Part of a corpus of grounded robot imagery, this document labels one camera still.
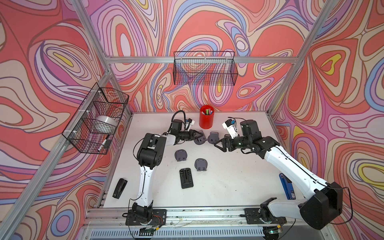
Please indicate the blue stapler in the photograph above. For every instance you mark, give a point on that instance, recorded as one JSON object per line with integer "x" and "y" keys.
{"x": 288, "y": 187}

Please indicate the wire basket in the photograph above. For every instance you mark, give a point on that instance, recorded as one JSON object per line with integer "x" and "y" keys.
{"x": 100, "y": 115}
{"x": 205, "y": 68}

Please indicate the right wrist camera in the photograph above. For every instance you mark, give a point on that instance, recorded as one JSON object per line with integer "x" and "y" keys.
{"x": 231, "y": 126}

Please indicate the black stapler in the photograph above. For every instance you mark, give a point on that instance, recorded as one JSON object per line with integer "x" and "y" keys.
{"x": 119, "y": 188}

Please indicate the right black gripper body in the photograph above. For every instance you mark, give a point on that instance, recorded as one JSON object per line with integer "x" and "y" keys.
{"x": 238, "y": 142}

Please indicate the red pen cup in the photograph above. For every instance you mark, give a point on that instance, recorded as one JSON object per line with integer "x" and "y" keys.
{"x": 206, "y": 121}

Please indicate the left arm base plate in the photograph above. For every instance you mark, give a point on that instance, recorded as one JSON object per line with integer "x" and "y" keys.
{"x": 156, "y": 218}

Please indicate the back wire basket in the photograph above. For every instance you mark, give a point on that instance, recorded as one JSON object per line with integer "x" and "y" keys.
{"x": 205, "y": 68}

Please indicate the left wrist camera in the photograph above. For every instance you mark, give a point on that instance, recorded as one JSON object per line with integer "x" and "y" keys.
{"x": 188, "y": 124}

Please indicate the left wire basket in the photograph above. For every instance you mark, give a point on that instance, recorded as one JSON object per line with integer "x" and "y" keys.
{"x": 100, "y": 115}

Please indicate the silver tape roll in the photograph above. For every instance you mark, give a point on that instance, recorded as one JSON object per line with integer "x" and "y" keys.
{"x": 104, "y": 125}

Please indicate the black marker in basket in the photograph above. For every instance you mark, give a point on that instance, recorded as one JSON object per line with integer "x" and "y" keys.
{"x": 105, "y": 144}

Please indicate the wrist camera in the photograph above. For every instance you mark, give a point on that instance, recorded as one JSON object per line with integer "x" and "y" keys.
{"x": 188, "y": 124}
{"x": 231, "y": 126}

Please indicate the grey phone stand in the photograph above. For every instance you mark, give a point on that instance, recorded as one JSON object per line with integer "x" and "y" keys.
{"x": 213, "y": 138}
{"x": 201, "y": 138}
{"x": 181, "y": 155}
{"x": 201, "y": 165}

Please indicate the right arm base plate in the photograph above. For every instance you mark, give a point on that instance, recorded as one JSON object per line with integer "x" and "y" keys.
{"x": 257, "y": 216}

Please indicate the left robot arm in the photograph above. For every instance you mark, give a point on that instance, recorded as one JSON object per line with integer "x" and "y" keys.
{"x": 150, "y": 155}

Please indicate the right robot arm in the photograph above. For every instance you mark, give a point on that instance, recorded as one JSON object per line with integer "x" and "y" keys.
{"x": 322, "y": 202}

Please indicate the black rectangular phone holder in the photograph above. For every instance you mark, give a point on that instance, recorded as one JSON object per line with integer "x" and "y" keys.
{"x": 186, "y": 178}

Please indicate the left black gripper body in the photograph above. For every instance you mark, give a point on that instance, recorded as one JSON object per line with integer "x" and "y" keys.
{"x": 186, "y": 136}

